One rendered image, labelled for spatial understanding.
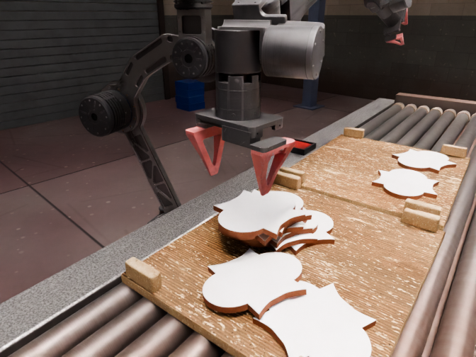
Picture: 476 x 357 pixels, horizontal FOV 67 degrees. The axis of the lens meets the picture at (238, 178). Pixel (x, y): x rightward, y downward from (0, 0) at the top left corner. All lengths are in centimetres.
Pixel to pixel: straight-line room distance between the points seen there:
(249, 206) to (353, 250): 18
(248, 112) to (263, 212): 18
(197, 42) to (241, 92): 89
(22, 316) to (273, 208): 38
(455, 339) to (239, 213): 32
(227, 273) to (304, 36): 32
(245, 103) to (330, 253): 28
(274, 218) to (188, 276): 15
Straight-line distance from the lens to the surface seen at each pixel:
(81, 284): 60
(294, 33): 42
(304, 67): 41
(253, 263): 53
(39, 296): 60
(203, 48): 132
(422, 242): 67
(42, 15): 526
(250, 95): 45
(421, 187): 85
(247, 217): 55
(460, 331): 56
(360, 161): 97
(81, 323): 54
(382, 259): 61
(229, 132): 45
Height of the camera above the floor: 128
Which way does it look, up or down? 24 degrees down
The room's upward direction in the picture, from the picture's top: straight up
